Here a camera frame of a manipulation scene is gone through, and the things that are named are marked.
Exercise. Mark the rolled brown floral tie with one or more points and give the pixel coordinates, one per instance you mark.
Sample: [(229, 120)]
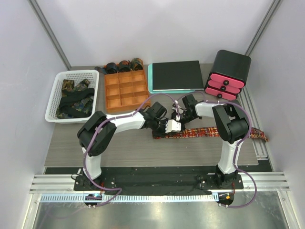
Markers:
[(124, 66)]

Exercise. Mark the orange compartment tray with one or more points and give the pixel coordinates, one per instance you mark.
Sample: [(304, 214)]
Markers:
[(126, 91)]

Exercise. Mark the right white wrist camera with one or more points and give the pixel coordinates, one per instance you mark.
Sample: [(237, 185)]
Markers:
[(176, 107)]

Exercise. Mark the white perforated plastic basket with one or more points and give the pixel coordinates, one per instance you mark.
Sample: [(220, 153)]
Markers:
[(55, 96)]

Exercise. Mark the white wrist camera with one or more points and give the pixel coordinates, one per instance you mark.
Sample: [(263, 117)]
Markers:
[(173, 126), (176, 107)]

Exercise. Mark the black pink drawer cabinet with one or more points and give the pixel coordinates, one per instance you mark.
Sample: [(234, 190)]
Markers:
[(228, 75)]

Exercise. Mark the dark floral tie in basket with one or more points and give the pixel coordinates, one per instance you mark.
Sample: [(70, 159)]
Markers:
[(70, 86)]

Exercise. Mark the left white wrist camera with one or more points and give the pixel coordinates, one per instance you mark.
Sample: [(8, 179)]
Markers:
[(173, 126)]

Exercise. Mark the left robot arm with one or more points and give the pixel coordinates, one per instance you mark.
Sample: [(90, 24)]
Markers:
[(96, 134)]

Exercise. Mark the teal tray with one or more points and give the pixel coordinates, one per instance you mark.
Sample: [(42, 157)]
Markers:
[(150, 84)]

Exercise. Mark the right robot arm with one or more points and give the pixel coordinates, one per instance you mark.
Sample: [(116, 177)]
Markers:
[(233, 124)]

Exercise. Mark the white slotted cable duct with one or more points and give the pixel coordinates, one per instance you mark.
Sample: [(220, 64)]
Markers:
[(88, 198)]

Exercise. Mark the black notebook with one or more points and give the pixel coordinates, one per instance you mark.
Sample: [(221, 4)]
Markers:
[(177, 76)]

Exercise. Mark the aluminium rail frame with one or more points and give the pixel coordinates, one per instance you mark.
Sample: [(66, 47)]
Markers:
[(265, 181)]

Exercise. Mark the multicoloured plaid tie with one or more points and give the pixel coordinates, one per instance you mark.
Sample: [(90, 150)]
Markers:
[(213, 132)]

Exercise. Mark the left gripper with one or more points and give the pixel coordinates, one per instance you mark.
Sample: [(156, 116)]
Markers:
[(162, 133)]

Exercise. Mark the black tie in basket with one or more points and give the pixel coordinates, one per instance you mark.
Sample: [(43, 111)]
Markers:
[(76, 104)]

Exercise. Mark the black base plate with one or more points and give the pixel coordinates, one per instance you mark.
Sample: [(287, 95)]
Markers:
[(151, 181)]

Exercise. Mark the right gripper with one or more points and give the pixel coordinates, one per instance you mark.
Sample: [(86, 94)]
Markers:
[(183, 127)]

